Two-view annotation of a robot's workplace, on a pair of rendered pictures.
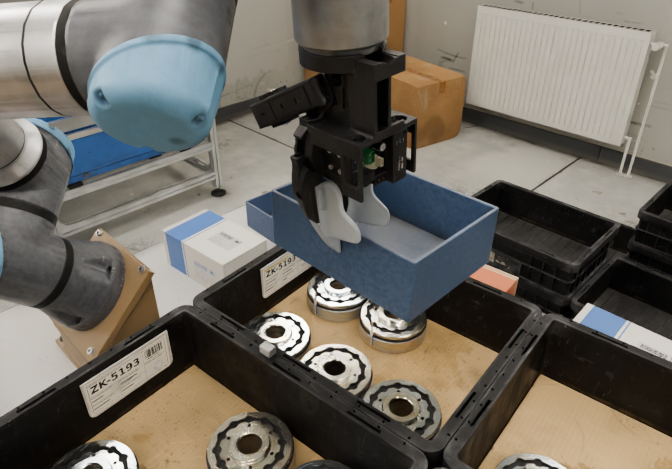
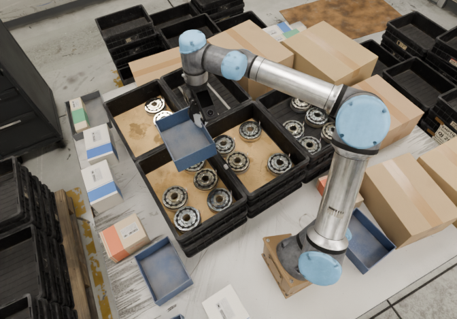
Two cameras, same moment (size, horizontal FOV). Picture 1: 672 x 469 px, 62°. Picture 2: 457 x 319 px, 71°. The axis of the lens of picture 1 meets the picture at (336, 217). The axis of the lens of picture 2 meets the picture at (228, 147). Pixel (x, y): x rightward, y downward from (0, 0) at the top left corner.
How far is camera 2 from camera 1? 1.30 m
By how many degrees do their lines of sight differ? 92
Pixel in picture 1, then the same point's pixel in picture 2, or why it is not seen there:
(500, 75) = not seen: outside the picture
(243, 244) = (215, 301)
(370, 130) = not seen: hidden behind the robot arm
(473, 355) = (156, 181)
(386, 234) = (181, 149)
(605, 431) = (142, 149)
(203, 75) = not seen: hidden behind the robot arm
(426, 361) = (173, 183)
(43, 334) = (323, 291)
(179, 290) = (256, 307)
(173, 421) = (258, 183)
